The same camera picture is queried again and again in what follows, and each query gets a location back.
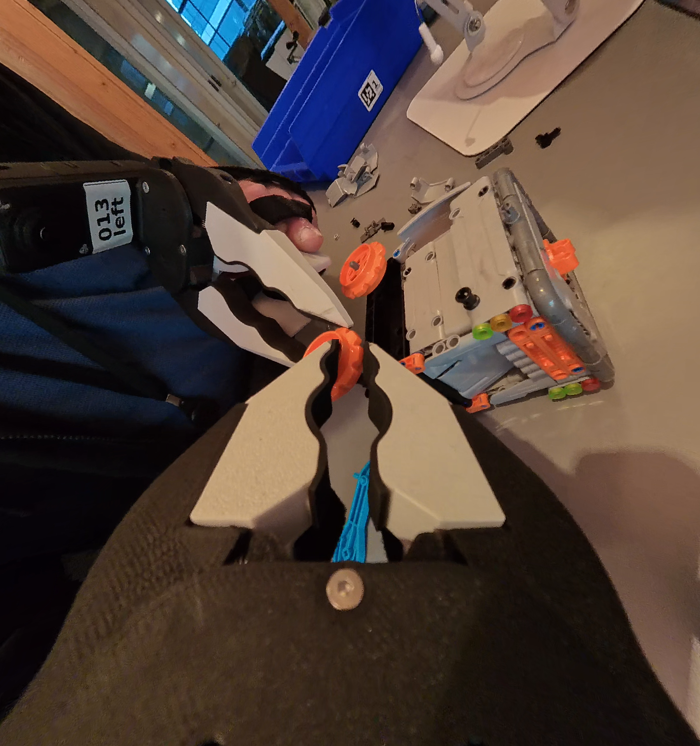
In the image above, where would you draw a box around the wooden support post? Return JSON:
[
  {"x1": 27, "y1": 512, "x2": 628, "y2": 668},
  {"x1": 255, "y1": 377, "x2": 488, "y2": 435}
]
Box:
[{"x1": 0, "y1": 0, "x2": 216, "y2": 167}]

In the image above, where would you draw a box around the blue plastic bin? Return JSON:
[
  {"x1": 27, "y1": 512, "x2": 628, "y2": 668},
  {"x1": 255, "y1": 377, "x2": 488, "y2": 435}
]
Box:
[{"x1": 251, "y1": 0, "x2": 426, "y2": 183}]

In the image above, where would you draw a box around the blue plastic separator tool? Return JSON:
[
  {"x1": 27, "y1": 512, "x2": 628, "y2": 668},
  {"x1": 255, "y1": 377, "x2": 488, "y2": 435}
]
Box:
[{"x1": 331, "y1": 460, "x2": 373, "y2": 563}]

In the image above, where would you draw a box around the pile of grey panel pieces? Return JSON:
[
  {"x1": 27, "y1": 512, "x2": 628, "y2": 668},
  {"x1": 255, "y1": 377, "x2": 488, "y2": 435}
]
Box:
[{"x1": 325, "y1": 143, "x2": 381, "y2": 209}]

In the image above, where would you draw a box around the thin pull cord white tip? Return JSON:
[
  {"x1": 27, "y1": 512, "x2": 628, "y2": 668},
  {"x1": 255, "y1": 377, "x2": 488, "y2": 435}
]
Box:
[{"x1": 417, "y1": 23, "x2": 445, "y2": 65}]

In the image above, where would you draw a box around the orange sprocket wheel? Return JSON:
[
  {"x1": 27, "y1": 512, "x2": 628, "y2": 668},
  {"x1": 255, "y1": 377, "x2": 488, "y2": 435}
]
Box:
[
  {"x1": 339, "y1": 242, "x2": 388, "y2": 300},
  {"x1": 303, "y1": 328, "x2": 365, "y2": 403}
]

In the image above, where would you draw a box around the person's left hand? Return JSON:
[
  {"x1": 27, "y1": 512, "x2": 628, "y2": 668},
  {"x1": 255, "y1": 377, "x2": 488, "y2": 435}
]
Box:
[{"x1": 236, "y1": 169, "x2": 327, "y2": 257}]

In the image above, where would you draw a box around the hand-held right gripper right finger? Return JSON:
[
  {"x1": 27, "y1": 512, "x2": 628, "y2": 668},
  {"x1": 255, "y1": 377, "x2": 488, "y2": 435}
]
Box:
[{"x1": 364, "y1": 343, "x2": 507, "y2": 556}]

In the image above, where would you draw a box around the black white tag sticker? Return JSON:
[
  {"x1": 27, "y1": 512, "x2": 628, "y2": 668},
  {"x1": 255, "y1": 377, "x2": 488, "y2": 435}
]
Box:
[{"x1": 357, "y1": 70, "x2": 384, "y2": 112}]

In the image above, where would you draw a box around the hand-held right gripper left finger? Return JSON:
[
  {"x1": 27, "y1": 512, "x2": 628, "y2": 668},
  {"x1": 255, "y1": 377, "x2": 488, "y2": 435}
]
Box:
[{"x1": 189, "y1": 340, "x2": 342, "y2": 553}]

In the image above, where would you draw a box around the grey building-block robot model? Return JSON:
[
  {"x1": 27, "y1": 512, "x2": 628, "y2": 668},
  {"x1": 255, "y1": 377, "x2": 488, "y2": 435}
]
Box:
[{"x1": 364, "y1": 168, "x2": 616, "y2": 415}]

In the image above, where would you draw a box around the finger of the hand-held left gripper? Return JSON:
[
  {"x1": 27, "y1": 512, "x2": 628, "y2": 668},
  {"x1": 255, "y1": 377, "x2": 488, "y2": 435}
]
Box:
[
  {"x1": 196, "y1": 283, "x2": 311, "y2": 369},
  {"x1": 203, "y1": 201, "x2": 355, "y2": 329}
]

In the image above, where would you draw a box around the grey curved panel part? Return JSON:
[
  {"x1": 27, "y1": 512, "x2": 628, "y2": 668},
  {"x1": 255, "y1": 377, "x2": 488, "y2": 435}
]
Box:
[{"x1": 408, "y1": 176, "x2": 457, "y2": 213}]

